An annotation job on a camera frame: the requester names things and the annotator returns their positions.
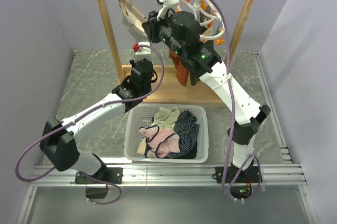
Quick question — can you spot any orange white underwear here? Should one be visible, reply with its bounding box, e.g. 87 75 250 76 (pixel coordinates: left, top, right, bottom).
169 49 189 87

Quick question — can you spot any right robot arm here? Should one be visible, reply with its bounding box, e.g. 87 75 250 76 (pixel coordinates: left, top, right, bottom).
142 11 271 182

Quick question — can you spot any purple cable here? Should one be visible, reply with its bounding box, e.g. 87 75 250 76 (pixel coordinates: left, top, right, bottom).
15 45 165 205
165 0 263 202

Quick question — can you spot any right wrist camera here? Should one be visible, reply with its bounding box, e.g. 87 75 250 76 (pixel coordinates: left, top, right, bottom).
156 0 179 21

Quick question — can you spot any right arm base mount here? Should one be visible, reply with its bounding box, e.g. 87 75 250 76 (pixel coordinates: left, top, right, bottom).
212 166 263 201

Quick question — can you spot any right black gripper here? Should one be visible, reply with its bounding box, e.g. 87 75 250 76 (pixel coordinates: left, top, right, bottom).
142 7 185 58

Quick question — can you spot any wooden clothes rack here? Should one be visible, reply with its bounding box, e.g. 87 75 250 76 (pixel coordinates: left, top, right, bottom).
97 0 254 107

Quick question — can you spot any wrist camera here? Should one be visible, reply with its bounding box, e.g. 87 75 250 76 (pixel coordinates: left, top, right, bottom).
133 42 152 62
156 0 179 21

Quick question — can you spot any white plastic laundry basket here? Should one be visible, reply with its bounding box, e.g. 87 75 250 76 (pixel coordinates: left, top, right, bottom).
124 104 209 164

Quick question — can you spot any dark striped underwear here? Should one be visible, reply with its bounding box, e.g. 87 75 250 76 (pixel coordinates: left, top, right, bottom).
168 110 200 159

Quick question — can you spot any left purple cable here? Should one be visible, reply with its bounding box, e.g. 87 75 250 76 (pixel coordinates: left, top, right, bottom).
15 45 165 205

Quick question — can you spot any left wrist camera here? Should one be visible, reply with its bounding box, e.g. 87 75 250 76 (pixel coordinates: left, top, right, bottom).
133 42 152 62

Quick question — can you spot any white round clip hanger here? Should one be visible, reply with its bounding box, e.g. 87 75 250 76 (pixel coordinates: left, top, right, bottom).
175 0 225 46

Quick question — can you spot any olive green underwear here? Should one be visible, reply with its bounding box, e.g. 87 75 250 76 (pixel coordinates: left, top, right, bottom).
189 72 200 86

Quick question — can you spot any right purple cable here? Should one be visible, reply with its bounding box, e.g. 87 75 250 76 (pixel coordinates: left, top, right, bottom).
165 0 263 202

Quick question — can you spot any pale yellow underwear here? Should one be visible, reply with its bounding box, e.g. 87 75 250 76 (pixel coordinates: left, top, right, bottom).
151 106 180 131

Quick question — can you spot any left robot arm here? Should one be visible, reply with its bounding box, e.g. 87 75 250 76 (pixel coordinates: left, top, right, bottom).
39 59 157 183

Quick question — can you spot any beige underwear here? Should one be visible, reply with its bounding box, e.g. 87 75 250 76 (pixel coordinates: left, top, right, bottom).
118 3 148 42

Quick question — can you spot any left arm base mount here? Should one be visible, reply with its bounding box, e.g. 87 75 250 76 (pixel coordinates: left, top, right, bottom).
74 167 123 205

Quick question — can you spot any wooden clip hanger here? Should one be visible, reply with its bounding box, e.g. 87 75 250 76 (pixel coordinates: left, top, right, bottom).
117 0 147 23

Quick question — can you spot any aluminium rail frame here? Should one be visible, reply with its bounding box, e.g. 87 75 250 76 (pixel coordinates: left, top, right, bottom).
15 50 319 224

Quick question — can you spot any pink underwear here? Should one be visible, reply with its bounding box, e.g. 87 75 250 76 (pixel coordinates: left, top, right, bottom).
139 126 180 159

